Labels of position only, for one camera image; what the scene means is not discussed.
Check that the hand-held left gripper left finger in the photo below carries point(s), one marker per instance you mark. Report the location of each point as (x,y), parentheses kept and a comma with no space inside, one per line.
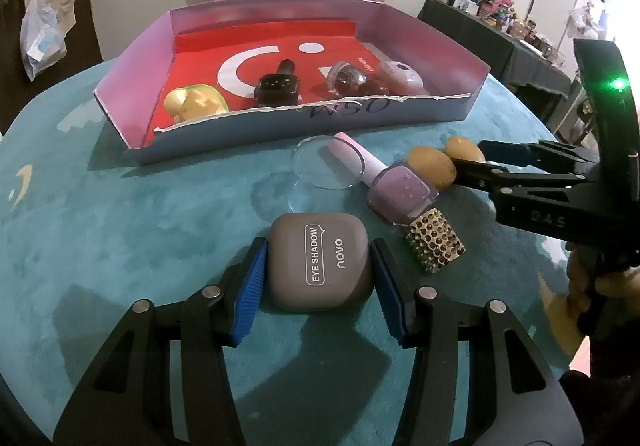
(247,296)

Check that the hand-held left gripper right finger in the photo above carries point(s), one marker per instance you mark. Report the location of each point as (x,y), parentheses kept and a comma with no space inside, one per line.
(387,291)

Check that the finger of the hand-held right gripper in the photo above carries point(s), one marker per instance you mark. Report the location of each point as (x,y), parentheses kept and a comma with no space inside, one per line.
(505,151)
(495,178)

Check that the amber round disc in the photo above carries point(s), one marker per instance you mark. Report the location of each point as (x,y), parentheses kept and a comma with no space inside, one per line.
(462,149)
(430,166)

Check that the gold studded cylinder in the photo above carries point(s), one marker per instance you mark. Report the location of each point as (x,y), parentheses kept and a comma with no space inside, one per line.
(435,238)

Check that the grey eyeshadow case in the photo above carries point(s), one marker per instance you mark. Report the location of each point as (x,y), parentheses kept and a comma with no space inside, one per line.
(320,261)

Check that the purple nail polish bottle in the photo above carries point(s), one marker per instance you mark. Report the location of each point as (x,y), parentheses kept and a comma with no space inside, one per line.
(400,191)

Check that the pale pink oval case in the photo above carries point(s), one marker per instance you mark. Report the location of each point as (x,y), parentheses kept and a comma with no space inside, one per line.
(402,76)

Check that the clear round lid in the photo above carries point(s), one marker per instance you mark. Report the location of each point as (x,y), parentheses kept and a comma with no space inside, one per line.
(310,166)

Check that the purple cardboard box red inside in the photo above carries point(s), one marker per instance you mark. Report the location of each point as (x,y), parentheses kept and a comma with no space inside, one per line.
(350,119)

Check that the shiny metallic round ornament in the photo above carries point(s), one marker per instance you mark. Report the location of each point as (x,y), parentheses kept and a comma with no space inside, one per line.
(347,76)

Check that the yellow green toy figure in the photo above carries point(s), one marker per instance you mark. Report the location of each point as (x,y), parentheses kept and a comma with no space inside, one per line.
(192,101)

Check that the black nail polish bottle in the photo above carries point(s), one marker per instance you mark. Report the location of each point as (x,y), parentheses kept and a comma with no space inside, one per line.
(275,89)

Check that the person's right forearm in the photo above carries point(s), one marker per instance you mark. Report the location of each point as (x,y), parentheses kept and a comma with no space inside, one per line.
(600,406)

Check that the person's right hand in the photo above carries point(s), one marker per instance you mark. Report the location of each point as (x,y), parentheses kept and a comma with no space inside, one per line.
(580,276)

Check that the table with dark cloth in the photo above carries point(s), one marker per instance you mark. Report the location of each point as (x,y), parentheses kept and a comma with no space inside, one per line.
(500,56)

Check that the row of cosmetic bottles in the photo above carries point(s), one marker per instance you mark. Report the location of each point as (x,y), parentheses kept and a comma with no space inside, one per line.
(490,6)

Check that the white pink plush toy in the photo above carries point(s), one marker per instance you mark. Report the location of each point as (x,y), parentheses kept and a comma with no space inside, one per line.
(587,24)

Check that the dark brown door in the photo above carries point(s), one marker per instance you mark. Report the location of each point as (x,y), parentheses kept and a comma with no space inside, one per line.
(85,16)

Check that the clear plastic bag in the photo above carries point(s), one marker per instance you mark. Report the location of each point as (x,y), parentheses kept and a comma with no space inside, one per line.
(42,36)

